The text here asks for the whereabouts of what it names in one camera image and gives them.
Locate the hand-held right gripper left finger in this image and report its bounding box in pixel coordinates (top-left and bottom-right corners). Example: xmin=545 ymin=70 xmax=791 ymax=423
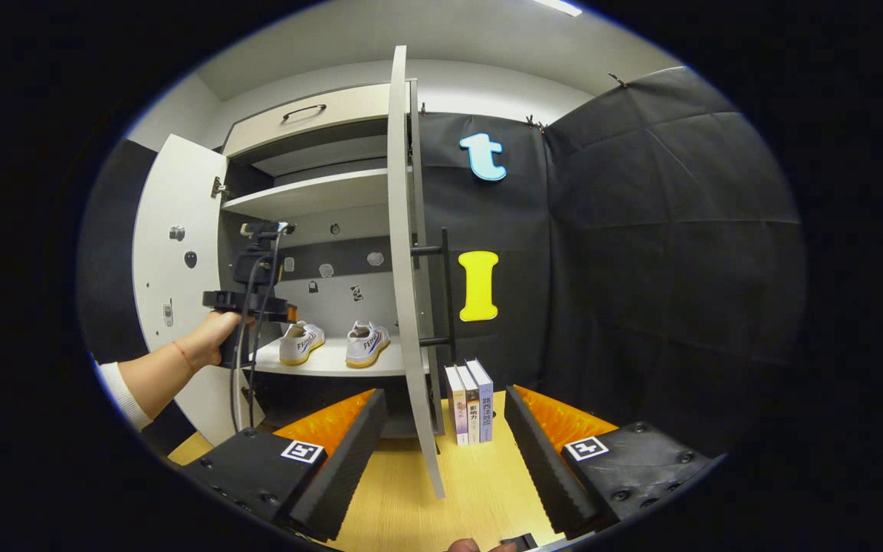
xmin=181 ymin=389 xmax=387 ymax=541

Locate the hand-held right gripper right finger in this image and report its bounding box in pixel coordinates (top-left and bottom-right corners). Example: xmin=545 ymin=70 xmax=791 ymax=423
xmin=503 ymin=386 xmax=718 ymax=537

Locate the white shoe cabinet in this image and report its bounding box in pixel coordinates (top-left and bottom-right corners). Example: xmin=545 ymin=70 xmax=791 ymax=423
xmin=215 ymin=79 xmax=442 ymax=442

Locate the white door with phone sticker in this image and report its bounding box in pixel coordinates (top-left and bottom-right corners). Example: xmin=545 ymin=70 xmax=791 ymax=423
xmin=133 ymin=134 xmax=266 ymax=447

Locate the white door with cat sticker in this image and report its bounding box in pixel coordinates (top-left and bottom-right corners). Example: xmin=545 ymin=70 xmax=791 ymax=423
xmin=386 ymin=44 xmax=446 ymax=499

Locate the white cabinet drawer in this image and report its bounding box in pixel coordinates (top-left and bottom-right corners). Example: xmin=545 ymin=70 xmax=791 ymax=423
xmin=222 ymin=82 xmax=412 ymax=158

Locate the blue book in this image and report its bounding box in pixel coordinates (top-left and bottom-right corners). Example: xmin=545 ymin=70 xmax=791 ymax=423
xmin=466 ymin=358 xmax=494 ymax=443

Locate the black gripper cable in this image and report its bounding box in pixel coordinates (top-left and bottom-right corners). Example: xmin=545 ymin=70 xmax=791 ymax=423
xmin=231 ymin=230 xmax=286 ymax=434

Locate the black door handle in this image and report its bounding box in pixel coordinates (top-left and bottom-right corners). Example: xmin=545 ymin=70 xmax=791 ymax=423
xmin=411 ymin=228 xmax=458 ymax=347

